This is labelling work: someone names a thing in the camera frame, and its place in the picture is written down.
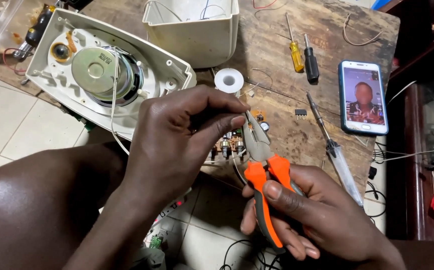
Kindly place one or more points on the person's left hand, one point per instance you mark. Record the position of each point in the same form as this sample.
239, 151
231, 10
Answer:
171, 123

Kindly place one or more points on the person's right hand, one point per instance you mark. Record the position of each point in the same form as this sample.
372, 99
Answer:
314, 217

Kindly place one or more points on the brown circuit board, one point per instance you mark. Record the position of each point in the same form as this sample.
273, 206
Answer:
235, 140

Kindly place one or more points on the white solder spool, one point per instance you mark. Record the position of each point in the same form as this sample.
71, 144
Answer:
229, 80

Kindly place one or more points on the silver speaker driver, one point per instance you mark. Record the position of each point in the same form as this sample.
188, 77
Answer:
106, 75

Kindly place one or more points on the white speaker front panel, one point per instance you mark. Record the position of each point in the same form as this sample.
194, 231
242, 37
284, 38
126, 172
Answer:
100, 71

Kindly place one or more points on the white speaker housing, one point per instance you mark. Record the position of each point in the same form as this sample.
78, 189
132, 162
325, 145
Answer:
192, 28

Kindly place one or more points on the small black chip component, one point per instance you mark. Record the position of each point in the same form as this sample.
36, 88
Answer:
301, 113

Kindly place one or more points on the small green circuit board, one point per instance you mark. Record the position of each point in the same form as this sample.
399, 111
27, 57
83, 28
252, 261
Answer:
156, 242

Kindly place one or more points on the smartphone with blue case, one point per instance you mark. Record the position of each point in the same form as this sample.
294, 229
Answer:
363, 97

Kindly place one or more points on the dark wooden cabinet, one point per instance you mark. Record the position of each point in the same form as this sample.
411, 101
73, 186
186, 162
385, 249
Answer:
423, 112

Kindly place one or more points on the person's leg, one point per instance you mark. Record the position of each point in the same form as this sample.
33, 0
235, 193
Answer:
36, 210

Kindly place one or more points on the black and yellow screwdriver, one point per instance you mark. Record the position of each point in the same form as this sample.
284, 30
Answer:
36, 30

